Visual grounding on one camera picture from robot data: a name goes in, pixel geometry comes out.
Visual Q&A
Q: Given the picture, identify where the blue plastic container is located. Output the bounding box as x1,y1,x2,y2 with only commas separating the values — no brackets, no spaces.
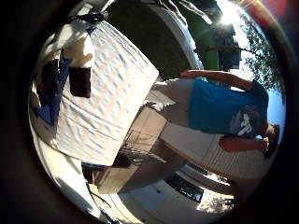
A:
32,55,73,127

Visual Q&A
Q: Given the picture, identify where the leafy tree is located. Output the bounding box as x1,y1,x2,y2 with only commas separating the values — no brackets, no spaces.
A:
218,12,286,94

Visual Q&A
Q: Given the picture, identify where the white striped tablecloth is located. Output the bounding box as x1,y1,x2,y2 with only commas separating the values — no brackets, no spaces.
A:
36,20,161,167

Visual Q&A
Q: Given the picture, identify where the person in blue shirt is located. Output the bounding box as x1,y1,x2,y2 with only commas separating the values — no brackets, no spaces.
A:
143,69,281,161

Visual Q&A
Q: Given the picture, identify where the dark building window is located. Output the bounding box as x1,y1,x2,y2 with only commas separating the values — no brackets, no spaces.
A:
164,174,205,203

